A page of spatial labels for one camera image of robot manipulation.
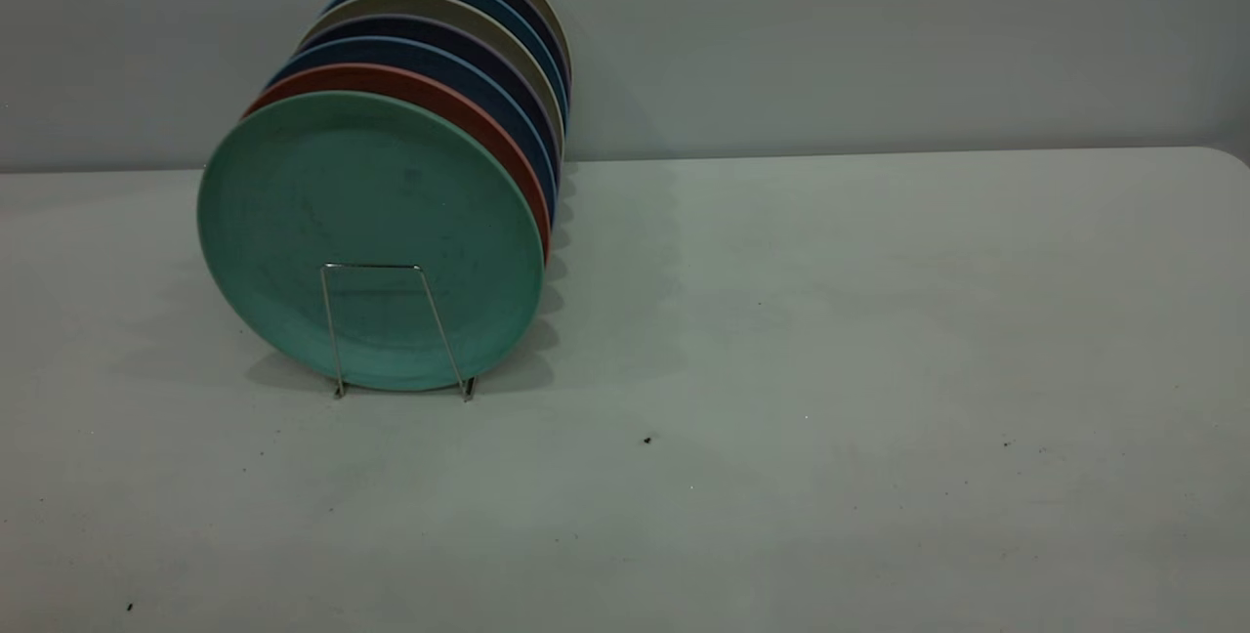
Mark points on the green round plate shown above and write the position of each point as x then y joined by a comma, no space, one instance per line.
371,223

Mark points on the red round plate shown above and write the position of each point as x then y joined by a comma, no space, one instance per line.
391,78

